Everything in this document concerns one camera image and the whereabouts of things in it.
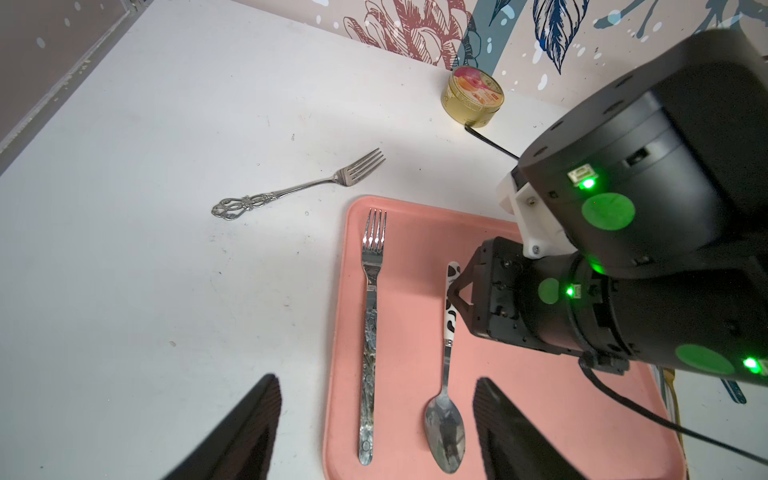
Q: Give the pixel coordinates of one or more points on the pink plastic tray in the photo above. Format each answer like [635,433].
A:
[599,437]

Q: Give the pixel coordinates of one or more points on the gold fork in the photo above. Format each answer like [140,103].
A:
[666,378]

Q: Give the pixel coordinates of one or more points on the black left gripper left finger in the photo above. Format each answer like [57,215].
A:
[241,446]

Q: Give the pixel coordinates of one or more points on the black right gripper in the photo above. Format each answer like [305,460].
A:
[515,300]

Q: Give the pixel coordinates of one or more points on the ornate silver fork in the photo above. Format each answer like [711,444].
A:
[229,209]

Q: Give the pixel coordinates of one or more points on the round gold tin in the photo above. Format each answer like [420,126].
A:
[472,97]

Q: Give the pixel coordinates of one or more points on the black spoon near tin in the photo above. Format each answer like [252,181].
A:
[473,132]

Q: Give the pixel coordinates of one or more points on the white handled steel spoon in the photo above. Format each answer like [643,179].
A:
[443,423]

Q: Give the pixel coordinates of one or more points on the patterned handle steel fork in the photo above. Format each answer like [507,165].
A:
[372,259]

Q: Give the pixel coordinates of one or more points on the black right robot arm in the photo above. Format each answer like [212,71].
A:
[643,222]

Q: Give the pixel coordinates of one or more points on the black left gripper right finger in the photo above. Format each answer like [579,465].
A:
[511,446]

